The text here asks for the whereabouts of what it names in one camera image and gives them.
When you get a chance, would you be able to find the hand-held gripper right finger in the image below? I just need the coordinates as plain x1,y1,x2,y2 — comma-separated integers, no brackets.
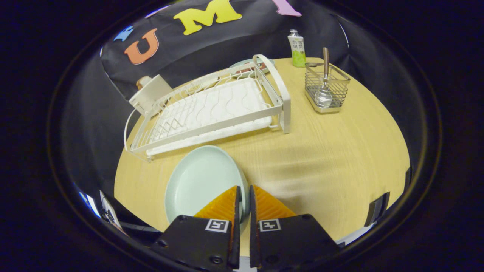
249,184,341,271

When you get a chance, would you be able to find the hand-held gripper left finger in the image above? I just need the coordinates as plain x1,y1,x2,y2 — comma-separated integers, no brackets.
150,184,243,272

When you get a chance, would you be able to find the white wire dish rack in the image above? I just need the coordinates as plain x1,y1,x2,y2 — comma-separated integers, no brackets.
124,54,292,163

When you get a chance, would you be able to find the metal wire basket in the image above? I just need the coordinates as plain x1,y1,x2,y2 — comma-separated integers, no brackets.
305,62,351,114

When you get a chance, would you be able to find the metal spoon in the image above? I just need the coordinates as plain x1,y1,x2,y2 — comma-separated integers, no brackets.
315,47,333,109

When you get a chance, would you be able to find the pale green plate with food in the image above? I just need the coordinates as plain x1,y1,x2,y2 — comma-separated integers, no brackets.
229,59,275,79

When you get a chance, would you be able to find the black block at table edge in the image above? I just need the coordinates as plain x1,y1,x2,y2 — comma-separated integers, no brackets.
364,192,390,227

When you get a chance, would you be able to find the white printed object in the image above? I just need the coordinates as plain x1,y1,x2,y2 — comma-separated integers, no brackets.
99,190,123,231

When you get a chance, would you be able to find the white drip tray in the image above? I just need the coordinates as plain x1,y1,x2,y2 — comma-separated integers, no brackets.
147,77,273,156

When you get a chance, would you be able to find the white toaster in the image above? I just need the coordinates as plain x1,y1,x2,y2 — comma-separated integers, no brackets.
129,74,174,116

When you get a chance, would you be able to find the green drink bottle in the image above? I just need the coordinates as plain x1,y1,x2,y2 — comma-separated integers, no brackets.
287,29,307,68

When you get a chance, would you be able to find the black backdrop cloth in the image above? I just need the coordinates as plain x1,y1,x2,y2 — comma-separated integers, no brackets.
57,0,430,197

